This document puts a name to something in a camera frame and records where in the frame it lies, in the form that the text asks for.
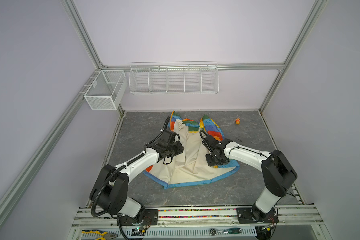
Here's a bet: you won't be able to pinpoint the multicolour patchwork jacket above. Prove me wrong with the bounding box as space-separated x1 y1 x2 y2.
143 111 240 189

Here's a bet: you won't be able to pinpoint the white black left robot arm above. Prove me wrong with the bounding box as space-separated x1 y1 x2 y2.
90 130 185 222

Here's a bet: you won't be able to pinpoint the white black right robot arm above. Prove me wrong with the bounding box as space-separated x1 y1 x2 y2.
200 130 298 224

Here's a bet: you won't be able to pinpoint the small white mesh basket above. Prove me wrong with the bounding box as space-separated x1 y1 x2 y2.
84 70 127 111

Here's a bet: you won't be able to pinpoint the green circuit board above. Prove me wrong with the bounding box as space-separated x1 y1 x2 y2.
131 227 147 237

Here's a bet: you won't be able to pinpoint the long white wire basket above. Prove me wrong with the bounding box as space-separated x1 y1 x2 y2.
129 62 220 94

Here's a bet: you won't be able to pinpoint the green handled ratchet wrench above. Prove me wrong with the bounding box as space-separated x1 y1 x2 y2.
209 228 243 236

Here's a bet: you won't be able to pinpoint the black corrugated left cable conduit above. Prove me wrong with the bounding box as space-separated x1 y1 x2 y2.
90 163 127 218

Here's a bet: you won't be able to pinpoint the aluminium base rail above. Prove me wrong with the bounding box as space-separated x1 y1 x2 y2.
67 205 332 240

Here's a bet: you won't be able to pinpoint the yellow handled pliers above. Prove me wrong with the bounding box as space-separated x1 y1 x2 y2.
82 230 118 240

